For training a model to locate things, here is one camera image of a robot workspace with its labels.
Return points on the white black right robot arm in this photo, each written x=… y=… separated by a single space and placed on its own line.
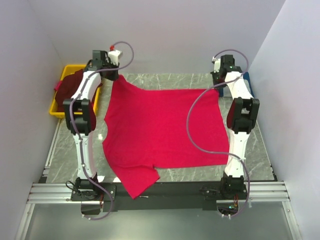
x=241 y=120

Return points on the dark maroon t-shirt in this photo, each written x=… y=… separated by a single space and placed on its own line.
x=68 y=88

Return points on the pink garment in bin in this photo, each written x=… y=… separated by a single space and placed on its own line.
x=58 y=85

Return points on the bright red t-shirt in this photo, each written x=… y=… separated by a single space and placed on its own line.
x=149 y=130

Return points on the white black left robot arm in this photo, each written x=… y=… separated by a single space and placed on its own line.
x=81 y=120

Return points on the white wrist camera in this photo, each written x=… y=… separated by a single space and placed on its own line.
x=216 y=64
x=114 y=57

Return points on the aluminium frame rail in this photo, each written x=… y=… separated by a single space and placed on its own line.
x=58 y=193

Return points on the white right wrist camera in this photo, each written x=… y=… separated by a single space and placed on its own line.
x=216 y=64

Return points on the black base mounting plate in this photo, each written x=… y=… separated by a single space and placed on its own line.
x=220 y=196

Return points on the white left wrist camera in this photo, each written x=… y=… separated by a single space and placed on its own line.
x=114 y=57

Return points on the folded blue printed t-shirt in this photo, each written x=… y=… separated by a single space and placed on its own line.
x=246 y=77

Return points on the yellow plastic bin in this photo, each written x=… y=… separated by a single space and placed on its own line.
x=68 y=69

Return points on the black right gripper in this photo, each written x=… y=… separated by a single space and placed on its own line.
x=214 y=75

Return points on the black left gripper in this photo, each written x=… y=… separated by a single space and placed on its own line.
x=115 y=77

